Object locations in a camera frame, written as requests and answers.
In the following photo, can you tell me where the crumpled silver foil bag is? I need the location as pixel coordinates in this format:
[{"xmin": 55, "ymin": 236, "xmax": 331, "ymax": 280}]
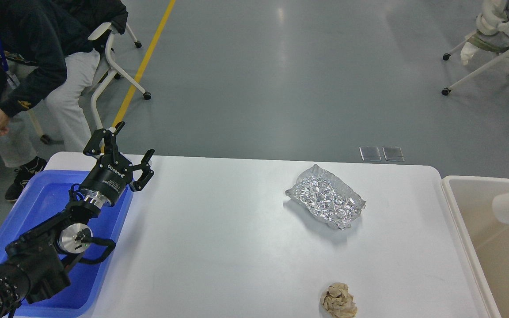
[{"xmin": 285, "ymin": 164, "xmax": 366, "ymax": 230}]

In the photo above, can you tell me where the right metal floor plate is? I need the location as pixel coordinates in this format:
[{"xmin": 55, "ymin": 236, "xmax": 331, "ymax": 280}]
[{"xmin": 382, "ymin": 146, "xmax": 405, "ymax": 162}]

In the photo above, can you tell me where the person in dark hoodie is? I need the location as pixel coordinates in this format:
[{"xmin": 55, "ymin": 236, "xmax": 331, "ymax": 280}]
[{"xmin": 0, "ymin": 0, "xmax": 127, "ymax": 202}]

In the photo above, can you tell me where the beige plastic bin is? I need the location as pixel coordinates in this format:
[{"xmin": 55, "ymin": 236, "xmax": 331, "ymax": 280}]
[{"xmin": 441, "ymin": 176, "xmax": 509, "ymax": 318}]

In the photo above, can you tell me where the crumpled brown paper ball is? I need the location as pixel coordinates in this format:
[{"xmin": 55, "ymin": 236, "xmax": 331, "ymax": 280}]
[{"xmin": 319, "ymin": 282, "xmax": 358, "ymax": 318}]

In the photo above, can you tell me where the metal floor plate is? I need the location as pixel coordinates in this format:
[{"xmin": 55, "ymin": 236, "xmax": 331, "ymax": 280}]
[
  {"xmin": 382, "ymin": 146, "xmax": 405, "ymax": 162},
  {"xmin": 359, "ymin": 146, "xmax": 382, "ymax": 162}
]

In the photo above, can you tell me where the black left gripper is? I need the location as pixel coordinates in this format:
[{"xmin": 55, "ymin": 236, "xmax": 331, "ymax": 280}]
[{"xmin": 81, "ymin": 121, "xmax": 155, "ymax": 201}]

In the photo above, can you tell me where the left metal floor plate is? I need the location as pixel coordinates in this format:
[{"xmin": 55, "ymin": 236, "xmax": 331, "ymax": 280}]
[{"xmin": 359, "ymin": 146, "xmax": 382, "ymax": 162}]

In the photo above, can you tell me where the white chair at right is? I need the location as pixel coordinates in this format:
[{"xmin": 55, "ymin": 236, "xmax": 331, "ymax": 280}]
[{"xmin": 441, "ymin": 0, "xmax": 509, "ymax": 96}]

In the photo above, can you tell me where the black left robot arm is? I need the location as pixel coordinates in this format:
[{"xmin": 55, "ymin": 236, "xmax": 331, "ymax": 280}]
[{"xmin": 0, "ymin": 121, "xmax": 154, "ymax": 318}]

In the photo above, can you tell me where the white office chair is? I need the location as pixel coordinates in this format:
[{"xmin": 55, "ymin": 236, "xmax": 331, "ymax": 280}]
[{"xmin": 83, "ymin": 22, "xmax": 152, "ymax": 129}]

